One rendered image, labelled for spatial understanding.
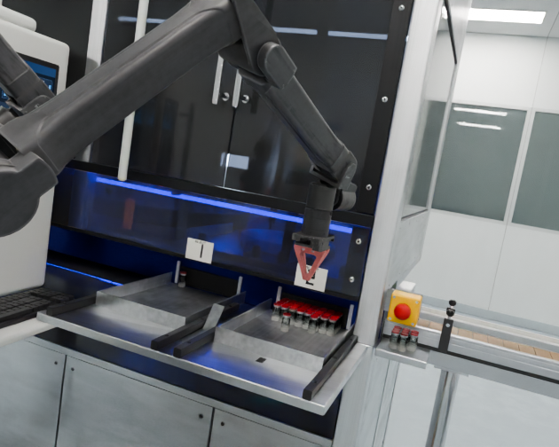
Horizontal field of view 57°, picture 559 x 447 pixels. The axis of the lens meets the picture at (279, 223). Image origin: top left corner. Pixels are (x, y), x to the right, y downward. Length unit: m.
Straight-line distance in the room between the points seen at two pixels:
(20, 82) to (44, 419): 1.28
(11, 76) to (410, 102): 0.86
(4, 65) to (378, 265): 0.91
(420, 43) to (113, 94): 0.89
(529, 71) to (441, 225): 1.80
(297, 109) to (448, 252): 5.16
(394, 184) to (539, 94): 4.76
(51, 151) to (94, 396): 1.31
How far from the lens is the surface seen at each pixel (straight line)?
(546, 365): 1.48
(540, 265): 5.98
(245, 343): 1.19
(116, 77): 0.63
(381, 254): 1.33
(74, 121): 0.62
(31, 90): 1.04
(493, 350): 1.47
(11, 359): 2.05
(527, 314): 6.06
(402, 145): 1.32
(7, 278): 1.68
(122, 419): 1.80
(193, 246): 1.51
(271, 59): 0.73
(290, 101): 0.84
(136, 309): 1.32
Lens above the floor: 1.31
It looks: 7 degrees down
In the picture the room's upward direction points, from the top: 9 degrees clockwise
